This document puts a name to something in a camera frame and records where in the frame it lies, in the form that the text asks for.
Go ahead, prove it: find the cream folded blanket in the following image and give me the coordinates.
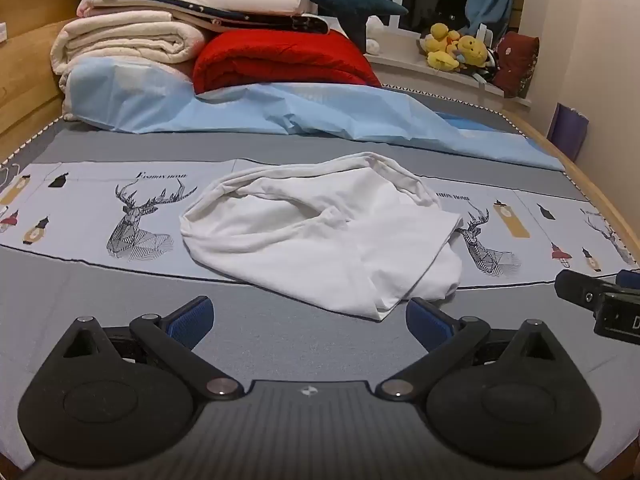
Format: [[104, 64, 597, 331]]
[[50, 10, 211, 121]]

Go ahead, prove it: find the dark red cushion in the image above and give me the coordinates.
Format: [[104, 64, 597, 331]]
[[492, 31, 541, 98]]

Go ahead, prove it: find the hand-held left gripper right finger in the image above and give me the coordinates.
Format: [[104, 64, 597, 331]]
[[376, 297, 560, 401]]

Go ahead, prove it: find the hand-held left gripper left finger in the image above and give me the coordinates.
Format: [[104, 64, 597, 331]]
[[62, 296, 246, 401]]

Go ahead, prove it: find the light blue sheet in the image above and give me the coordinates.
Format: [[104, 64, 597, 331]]
[[62, 55, 563, 171]]

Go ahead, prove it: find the purple bag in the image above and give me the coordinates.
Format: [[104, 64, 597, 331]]
[[547, 102, 588, 161]]

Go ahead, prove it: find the red blanket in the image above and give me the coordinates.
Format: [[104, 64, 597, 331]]
[[192, 29, 383, 96]]

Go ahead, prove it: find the navy patterned quilt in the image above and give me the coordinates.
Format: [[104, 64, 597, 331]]
[[142, 0, 331, 36]]

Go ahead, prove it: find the yellow plush toy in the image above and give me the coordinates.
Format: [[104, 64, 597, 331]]
[[452, 35, 489, 68], [424, 22, 462, 72]]

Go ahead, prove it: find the white plush toy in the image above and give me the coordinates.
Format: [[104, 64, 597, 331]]
[[365, 16, 385, 56]]

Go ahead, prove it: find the white garment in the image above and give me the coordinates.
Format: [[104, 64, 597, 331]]
[[179, 151, 463, 322]]

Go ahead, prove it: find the window sill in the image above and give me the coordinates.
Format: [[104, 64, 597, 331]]
[[365, 27, 531, 108]]

